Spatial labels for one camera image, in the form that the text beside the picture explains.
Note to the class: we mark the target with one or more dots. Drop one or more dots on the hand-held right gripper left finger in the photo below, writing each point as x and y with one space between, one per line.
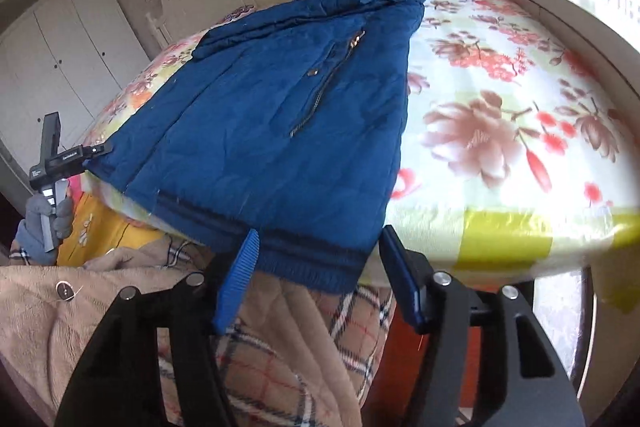
240 277

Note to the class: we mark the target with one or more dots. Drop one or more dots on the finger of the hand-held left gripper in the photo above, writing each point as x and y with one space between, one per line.
100 150

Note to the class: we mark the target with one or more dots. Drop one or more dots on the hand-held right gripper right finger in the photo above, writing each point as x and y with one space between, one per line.
400 277

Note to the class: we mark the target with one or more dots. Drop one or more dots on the blue quilted jacket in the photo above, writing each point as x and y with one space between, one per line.
250 117

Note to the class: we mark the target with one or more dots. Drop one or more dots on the person's left forearm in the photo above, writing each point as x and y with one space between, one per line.
17 254

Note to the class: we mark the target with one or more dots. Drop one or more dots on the person's left hand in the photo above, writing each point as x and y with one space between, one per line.
32 232

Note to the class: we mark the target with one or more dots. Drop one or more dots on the bright pink cloth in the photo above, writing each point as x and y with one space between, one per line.
75 187

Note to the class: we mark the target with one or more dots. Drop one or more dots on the white wardrobe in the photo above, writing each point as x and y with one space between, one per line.
65 47

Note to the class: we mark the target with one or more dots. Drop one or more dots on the beige plaid robe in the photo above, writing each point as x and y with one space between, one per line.
40 332

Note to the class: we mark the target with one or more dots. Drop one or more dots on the floral blanket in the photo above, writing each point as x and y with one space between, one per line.
500 132

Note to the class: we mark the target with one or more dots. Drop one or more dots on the purple patterned pillow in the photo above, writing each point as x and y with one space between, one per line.
240 11

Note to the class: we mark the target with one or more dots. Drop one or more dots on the window sill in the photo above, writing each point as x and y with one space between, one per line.
575 12

